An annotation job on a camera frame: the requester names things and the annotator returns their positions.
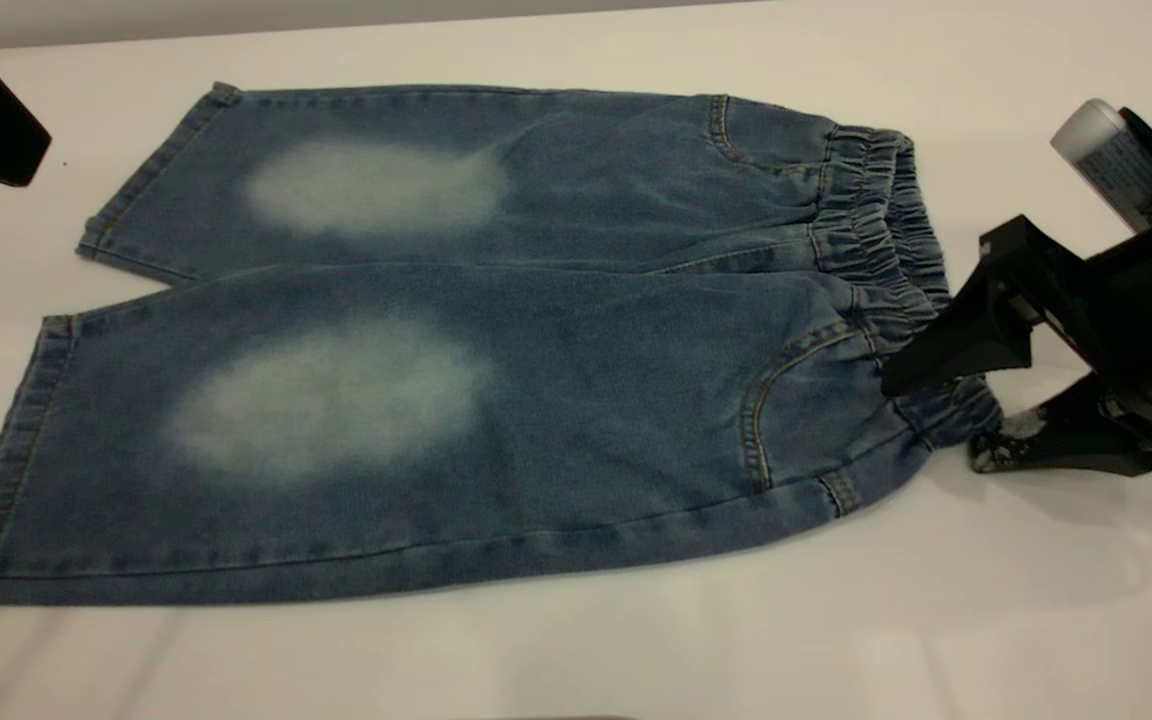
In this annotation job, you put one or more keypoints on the blue denim pants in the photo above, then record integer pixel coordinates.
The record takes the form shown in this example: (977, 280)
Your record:
(586, 400)

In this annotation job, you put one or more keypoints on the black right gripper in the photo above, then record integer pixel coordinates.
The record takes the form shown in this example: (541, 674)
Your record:
(1151, 310)

